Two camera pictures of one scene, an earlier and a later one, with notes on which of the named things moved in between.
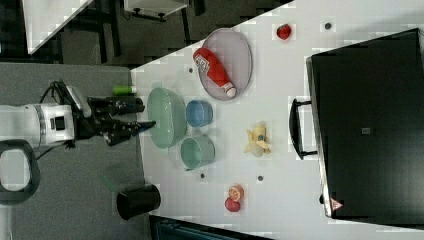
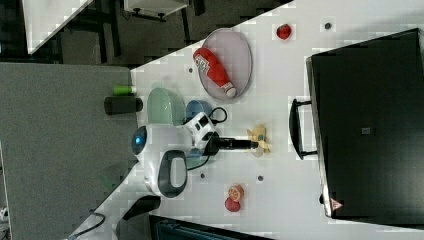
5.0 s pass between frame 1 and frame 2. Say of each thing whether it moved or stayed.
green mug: stayed
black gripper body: moved
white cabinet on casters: stayed
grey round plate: stayed
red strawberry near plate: stayed
